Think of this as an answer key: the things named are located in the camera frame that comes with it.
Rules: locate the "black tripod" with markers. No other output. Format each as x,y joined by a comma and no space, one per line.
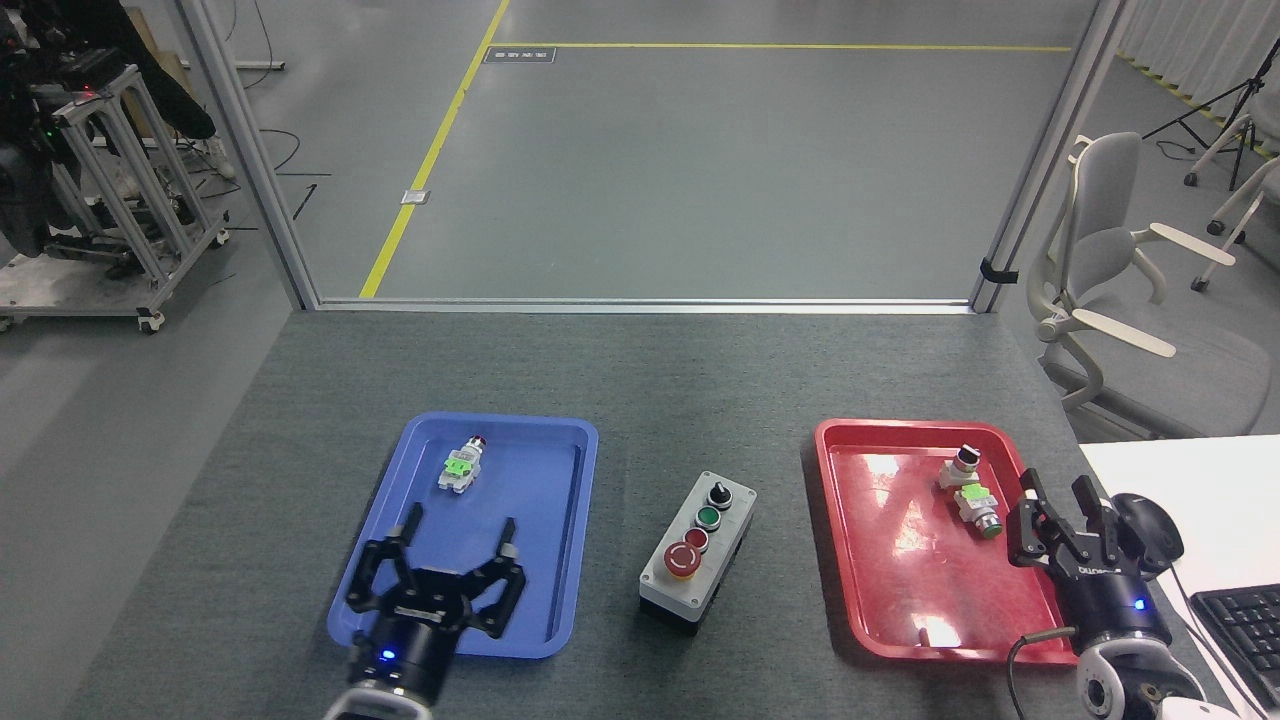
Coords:
1245,90

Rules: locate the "black floor label plate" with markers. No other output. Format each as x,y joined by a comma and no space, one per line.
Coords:
520,55

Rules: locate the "blue plastic tray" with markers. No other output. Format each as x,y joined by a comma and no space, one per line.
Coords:
555,500

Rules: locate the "white desk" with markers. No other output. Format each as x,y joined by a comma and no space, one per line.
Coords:
1220,480

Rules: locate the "green push button switch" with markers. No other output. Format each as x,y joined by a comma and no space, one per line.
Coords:
975,505

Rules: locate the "red plastic tray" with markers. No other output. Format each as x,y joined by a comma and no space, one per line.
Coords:
900,560

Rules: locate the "grey three-button control box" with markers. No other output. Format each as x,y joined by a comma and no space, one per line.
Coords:
690,585

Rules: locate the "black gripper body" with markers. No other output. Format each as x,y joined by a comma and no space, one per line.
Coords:
1115,600
420,640

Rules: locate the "silver frame rail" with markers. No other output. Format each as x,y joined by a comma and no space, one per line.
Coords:
640,305

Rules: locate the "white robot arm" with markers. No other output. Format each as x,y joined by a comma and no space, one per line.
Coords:
375,708
1140,685

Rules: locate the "silver frame post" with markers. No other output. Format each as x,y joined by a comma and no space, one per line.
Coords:
1050,150
250,160

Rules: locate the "black keyboard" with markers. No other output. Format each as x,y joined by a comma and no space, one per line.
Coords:
1245,630

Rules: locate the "black post clamp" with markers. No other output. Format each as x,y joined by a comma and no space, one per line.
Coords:
997,272

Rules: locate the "black machine on cart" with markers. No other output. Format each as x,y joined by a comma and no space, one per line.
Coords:
25,180

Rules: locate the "aluminium frame cart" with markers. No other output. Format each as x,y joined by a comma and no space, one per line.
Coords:
130,220

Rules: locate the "white frame chair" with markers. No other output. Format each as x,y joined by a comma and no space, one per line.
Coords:
1240,200

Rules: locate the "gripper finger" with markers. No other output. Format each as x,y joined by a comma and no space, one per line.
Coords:
1105,525
372,580
500,595
1035,535

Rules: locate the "silver floor outlet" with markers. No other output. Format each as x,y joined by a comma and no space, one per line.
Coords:
416,197

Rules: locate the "grey office chair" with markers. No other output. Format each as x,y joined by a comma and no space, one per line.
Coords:
1180,370

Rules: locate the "black knob selector switch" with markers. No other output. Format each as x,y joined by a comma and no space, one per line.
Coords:
962,464

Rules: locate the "black computer mouse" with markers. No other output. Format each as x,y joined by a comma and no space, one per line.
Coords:
1155,530

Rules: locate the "red push button switch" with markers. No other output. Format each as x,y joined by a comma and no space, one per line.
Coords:
460,468

